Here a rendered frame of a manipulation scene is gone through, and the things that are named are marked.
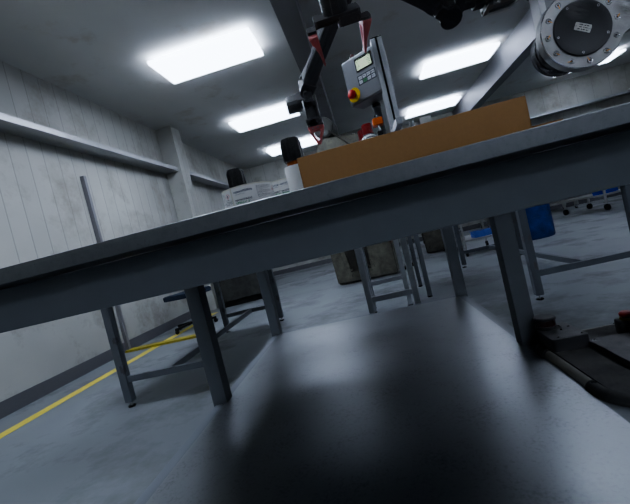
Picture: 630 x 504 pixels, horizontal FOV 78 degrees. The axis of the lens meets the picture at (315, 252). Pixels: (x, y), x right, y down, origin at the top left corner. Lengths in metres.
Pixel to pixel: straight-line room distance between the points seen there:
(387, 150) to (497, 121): 0.12
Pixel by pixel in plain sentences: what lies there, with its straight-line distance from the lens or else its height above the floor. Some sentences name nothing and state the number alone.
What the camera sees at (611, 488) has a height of 0.22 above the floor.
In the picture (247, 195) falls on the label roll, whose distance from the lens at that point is 1.45.
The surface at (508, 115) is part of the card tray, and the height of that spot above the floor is 0.85.
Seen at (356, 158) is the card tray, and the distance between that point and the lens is 0.46.
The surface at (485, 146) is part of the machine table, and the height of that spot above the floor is 0.82.
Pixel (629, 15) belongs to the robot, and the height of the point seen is 1.13.
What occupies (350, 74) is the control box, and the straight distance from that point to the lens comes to 1.82.
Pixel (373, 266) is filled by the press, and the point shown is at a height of 0.18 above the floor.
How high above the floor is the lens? 0.77
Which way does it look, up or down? 2 degrees down
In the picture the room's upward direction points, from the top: 14 degrees counter-clockwise
